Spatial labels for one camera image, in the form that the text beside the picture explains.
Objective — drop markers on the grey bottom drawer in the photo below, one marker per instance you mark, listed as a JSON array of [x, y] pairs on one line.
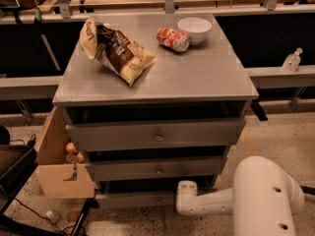
[[147, 193]]

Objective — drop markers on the grey drawer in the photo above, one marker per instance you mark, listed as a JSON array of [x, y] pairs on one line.
[[147, 193], [155, 168], [156, 134]]

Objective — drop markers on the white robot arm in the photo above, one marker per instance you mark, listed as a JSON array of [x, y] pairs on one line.
[[263, 199]]

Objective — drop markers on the grey middle drawer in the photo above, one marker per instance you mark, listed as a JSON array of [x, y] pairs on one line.
[[155, 168]]

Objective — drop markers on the grey drawer cabinet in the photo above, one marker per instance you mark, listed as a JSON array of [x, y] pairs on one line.
[[205, 82]]

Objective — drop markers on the grey top drawer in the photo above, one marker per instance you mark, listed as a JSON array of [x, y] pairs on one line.
[[156, 134]]

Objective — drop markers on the red apple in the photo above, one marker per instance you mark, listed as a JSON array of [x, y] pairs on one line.
[[70, 148], [80, 157]]

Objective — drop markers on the black chair base leg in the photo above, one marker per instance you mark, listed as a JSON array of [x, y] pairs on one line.
[[308, 190]]

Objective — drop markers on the wooden side box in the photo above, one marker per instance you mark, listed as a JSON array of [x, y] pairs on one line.
[[57, 178]]

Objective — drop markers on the yellow brown chip bag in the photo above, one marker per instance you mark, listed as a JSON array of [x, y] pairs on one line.
[[115, 50]]

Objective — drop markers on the orange soda can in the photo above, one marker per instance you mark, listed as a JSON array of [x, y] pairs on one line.
[[173, 39]]

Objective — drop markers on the white bowl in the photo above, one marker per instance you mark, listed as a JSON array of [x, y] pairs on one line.
[[196, 28]]

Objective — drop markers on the clear sanitizer bottle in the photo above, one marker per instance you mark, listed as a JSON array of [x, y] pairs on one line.
[[292, 61]]

